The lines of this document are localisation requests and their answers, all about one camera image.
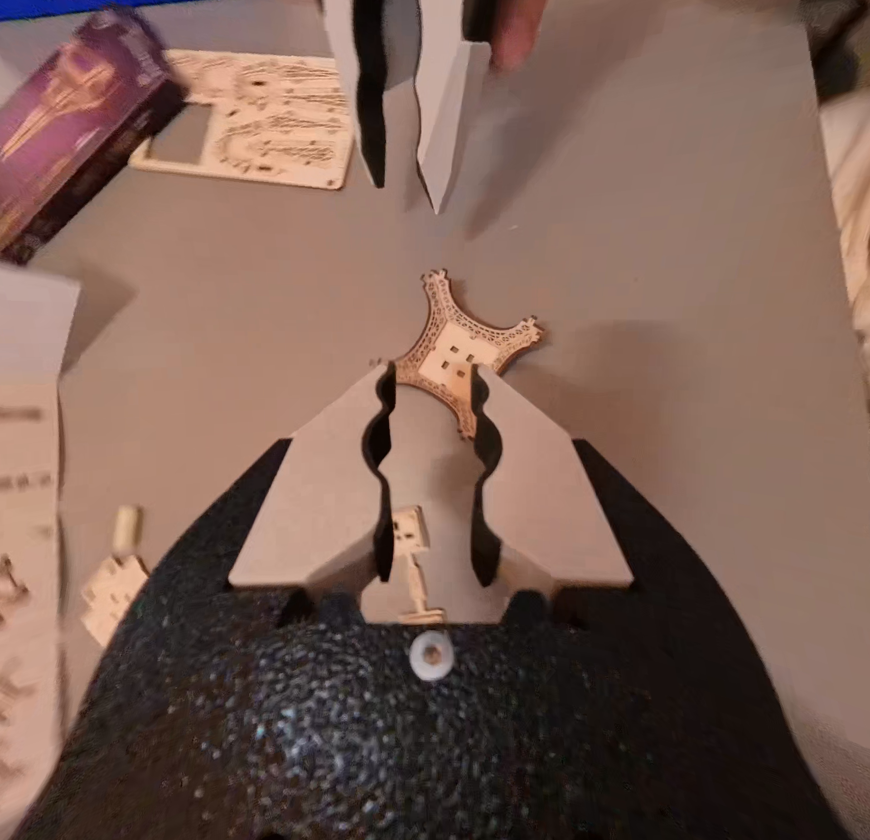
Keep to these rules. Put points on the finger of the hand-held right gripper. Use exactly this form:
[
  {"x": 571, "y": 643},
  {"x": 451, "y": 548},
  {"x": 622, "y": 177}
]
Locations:
[
  {"x": 335, "y": 11},
  {"x": 451, "y": 119}
]

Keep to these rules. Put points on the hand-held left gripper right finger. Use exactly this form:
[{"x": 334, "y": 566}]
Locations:
[{"x": 550, "y": 513}]

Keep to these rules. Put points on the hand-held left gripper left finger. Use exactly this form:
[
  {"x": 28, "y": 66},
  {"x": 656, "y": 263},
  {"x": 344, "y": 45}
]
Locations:
[{"x": 319, "y": 507}]

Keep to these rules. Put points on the small wooden puzzle assembly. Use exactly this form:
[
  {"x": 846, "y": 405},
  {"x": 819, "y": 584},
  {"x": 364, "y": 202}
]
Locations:
[{"x": 417, "y": 581}]

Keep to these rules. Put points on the cross-shaped wooden puzzle piece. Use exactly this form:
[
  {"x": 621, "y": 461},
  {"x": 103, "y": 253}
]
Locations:
[{"x": 435, "y": 376}]

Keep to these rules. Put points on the grey desk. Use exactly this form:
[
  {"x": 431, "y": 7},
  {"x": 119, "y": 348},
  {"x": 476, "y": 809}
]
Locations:
[{"x": 679, "y": 276}]

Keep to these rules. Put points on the person's right hand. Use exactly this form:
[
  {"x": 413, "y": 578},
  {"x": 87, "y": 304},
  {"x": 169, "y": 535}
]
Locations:
[{"x": 523, "y": 17}]

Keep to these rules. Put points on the wooden puzzle sheet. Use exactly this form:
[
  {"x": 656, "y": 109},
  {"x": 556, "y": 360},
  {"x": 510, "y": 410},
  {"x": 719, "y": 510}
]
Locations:
[
  {"x": 319, "y": 174},
  {"x": 27, "y": 581}
]

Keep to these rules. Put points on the small pale cylinder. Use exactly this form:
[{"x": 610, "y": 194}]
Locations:
[{"x": 126, "y": 528}]

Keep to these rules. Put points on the slotted wooden puzzle piece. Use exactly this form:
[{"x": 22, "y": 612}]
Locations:
[{"x": 111, "y": 591}]

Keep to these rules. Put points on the purple puzzle box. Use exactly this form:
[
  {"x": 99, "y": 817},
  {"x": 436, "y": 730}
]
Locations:
[{"x": 74, "y": 133}]

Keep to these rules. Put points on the white paper sheet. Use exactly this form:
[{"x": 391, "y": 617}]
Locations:
[{"x": 33, "y": 323}]

